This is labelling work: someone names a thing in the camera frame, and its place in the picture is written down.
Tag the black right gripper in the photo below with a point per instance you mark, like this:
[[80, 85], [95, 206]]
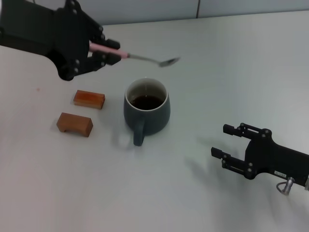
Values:
[[270, 157]]

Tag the grey ceramic mug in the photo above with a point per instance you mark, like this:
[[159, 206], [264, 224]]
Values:
[[147, 118]]

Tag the dark coffee liquid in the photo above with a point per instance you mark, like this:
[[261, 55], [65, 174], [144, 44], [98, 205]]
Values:
[[146, 102]]

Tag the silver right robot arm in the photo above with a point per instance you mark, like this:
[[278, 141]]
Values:
[[307, 184]]

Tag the orange wooden block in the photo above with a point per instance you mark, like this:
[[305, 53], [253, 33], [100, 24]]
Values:
[[89, 99]]

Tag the brown arched wooden block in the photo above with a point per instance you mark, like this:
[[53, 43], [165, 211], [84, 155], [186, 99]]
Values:
[[74, 123]]

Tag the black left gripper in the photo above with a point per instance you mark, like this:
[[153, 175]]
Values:
[[60, 36]]

